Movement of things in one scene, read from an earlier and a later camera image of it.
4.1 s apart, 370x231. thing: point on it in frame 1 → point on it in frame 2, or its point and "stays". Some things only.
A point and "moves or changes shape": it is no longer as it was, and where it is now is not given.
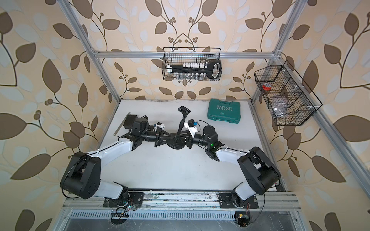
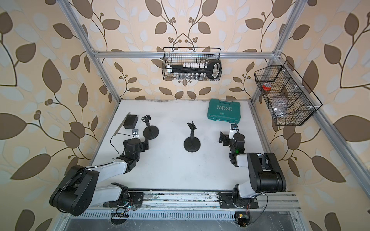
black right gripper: x=190 y=143 → x=226 y=139
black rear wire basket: x=193 y=64 stays
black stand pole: x=185 y=111 moves or changes shape
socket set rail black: x=195 y=70 stays
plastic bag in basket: x=279 y=105 stays
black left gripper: x=160 y=137 → x=143 y=146
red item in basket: x=267 y=86 stays
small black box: x=129 y=121 stays
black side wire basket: x=290 y=101 stays
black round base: x=178 y=142 moves or changes shape
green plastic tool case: x=224 y=111 stays
